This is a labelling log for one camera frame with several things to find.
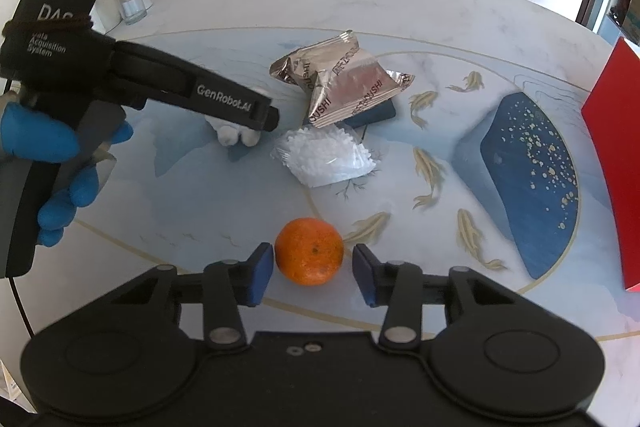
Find orange tangerine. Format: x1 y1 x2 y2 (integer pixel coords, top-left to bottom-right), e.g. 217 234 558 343
274 218 345 286

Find white plush tooth badge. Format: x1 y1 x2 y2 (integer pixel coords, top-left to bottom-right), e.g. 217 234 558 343
198 86 262 147

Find blue gloved left hand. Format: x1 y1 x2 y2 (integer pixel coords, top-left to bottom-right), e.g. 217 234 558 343
0 100 136 249

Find clear drinking glass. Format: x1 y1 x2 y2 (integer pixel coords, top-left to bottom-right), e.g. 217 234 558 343
115 0 148 25

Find clear bag white pellets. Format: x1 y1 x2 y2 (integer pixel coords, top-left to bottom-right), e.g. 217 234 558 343
272 124 378 188

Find dark blue card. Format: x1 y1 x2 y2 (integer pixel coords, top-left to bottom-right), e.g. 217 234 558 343
343 98 396 129

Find silver foil snack bag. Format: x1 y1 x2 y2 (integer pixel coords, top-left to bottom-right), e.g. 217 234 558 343
270 30 414 128

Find red storage box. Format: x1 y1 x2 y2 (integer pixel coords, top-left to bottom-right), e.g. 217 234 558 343
582 38 640 293

